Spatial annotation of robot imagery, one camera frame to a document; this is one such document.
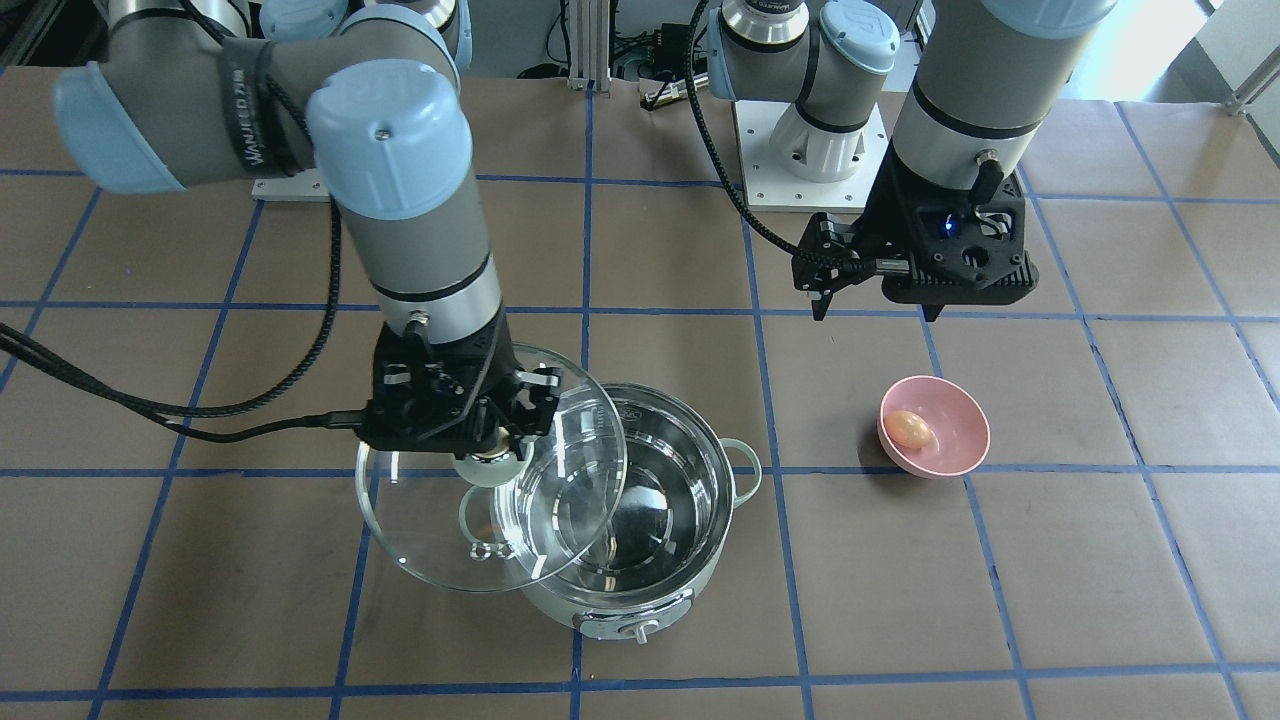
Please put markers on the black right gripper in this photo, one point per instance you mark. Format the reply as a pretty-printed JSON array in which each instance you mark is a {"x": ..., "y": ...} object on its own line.
[{"x": 497, "y": 357}]

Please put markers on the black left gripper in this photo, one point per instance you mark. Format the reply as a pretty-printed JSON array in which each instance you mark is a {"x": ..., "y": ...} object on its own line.
[{"x": 882, "y": 225}]

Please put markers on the glass pot lid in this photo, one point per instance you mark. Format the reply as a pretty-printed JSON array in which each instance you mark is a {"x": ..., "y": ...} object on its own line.
[{"x": 490, "y": 480}]

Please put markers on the brown egg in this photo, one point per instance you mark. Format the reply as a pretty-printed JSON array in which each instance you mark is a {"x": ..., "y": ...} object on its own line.
[{"x": 907, "y": 429}]

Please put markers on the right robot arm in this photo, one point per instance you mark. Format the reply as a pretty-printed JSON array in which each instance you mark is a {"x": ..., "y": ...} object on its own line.
[{"x": 188, "y": 97}]

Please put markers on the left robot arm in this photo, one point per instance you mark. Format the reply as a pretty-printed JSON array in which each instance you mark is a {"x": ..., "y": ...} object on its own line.
[{"x": 987, "y": 78}]

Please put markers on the pale green cooking pot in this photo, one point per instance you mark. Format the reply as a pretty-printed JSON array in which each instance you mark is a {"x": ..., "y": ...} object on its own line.
[{"x": 618, "y": 522}]

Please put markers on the pink bowl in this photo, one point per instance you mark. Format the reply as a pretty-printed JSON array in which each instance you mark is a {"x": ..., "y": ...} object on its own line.
[{"x": 961, "y": 429}]

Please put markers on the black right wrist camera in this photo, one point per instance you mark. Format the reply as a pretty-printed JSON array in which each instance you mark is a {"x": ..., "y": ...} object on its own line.
[{"x": 425, "y": 406}]

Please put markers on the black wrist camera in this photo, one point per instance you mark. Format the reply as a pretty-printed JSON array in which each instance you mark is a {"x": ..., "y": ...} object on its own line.
[
  {"x": 425, "y": 406},
  {"x": 961, "y": 254}
]

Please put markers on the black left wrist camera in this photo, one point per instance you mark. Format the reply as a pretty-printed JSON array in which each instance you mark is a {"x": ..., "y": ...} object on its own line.
[{"x": 961, "y": 254}]

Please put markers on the aluminium frame post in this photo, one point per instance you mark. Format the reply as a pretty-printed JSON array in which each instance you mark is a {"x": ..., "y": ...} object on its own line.
[{"x": 589, "y": 43}]

